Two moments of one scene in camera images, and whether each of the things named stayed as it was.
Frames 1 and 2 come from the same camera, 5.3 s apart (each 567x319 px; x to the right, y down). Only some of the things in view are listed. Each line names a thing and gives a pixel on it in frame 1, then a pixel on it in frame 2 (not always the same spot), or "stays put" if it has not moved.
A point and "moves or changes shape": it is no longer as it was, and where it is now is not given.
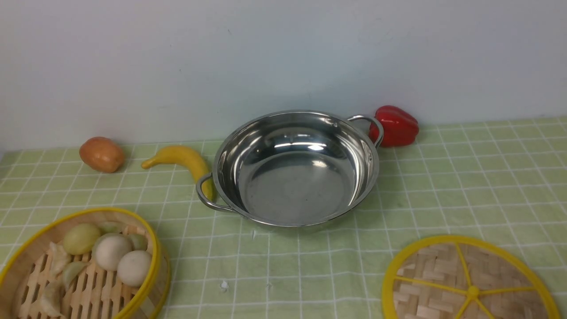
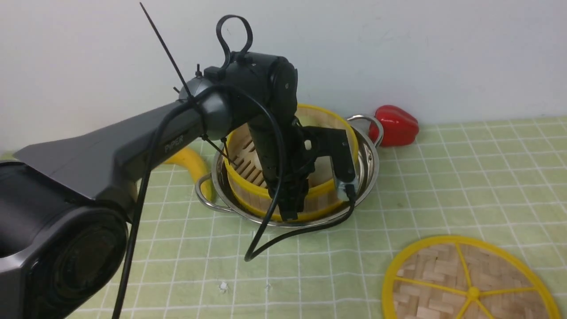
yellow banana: (185, 158) stays put
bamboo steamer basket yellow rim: (90, 292) moves or changes shape
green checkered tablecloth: (504, 181) stays put
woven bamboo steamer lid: (457, 277) stays put
